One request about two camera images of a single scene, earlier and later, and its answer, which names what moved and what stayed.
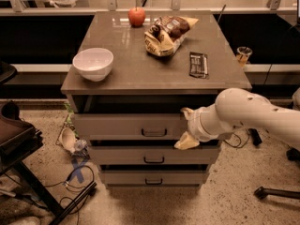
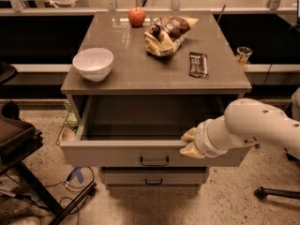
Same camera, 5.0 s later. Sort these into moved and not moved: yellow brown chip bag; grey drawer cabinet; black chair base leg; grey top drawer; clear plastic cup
Moved: grey top drawer
Not moved: yellow brown chip bag; clear plastic cup; black chair base leg; grey drawer cabinet
